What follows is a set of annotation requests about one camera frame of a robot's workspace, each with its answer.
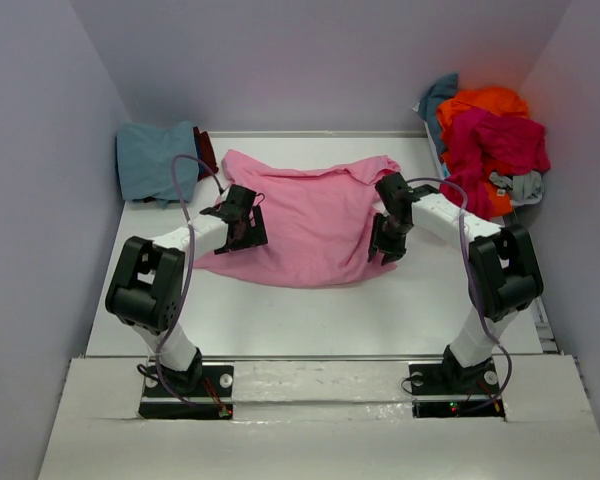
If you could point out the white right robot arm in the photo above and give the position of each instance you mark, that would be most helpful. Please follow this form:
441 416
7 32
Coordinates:
503 275

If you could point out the grey t shirt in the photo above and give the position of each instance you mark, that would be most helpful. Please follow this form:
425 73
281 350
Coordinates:
527 189

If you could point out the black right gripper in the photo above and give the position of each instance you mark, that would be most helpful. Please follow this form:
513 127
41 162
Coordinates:
393 251

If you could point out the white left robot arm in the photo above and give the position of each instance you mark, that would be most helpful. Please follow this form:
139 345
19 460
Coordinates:
152 278

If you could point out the orange t shirt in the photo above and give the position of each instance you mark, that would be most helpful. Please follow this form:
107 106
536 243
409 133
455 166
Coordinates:
496 100

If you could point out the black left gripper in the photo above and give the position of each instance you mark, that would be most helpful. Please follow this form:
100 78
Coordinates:
255 235

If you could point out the folded light blue t shirt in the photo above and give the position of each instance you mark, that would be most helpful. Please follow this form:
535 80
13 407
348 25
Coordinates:
156 163

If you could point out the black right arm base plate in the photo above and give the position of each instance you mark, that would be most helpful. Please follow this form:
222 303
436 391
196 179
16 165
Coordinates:
471 395

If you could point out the clear plastic bin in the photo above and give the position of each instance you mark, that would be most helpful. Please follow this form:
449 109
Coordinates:
433 130

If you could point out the teal t shirt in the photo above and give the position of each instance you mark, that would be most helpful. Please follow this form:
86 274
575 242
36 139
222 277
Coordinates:
444 88

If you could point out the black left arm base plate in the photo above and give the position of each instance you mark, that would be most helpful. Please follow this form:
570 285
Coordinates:
210 399

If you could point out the magenta t shirt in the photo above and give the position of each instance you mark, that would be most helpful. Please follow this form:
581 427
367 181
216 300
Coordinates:
482 143

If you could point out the folded dark red t shirt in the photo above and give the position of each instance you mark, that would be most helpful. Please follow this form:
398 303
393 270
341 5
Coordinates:
205 153

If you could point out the pink t shirt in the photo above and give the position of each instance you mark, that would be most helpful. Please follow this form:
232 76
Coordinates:
318 224

